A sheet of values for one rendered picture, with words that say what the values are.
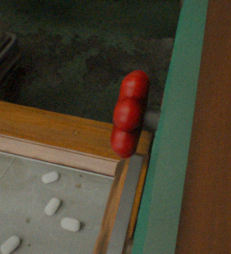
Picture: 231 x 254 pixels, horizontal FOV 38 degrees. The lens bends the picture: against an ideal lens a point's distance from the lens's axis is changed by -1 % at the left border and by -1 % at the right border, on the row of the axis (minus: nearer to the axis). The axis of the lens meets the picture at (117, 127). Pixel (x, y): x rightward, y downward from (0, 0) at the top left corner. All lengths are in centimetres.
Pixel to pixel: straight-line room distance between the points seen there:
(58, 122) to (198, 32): 62
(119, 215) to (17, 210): 23
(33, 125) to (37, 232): 23
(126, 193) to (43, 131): 27
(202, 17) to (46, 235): 56
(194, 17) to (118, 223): 41
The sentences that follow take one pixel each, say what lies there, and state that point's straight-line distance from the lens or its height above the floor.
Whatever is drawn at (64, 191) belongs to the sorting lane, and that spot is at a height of 74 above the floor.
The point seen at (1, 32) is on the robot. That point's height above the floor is 40.
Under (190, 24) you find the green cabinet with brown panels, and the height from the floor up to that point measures 127.
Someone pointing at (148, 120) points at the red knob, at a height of 124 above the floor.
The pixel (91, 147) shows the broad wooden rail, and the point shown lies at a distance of 72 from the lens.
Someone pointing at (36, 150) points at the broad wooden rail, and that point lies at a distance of 74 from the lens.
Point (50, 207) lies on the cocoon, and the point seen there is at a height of 76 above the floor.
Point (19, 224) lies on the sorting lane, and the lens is 69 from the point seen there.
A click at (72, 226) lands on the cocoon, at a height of 76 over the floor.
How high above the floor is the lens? 137
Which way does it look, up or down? 54 degrees down
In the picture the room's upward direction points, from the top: 3 degrees clockwise
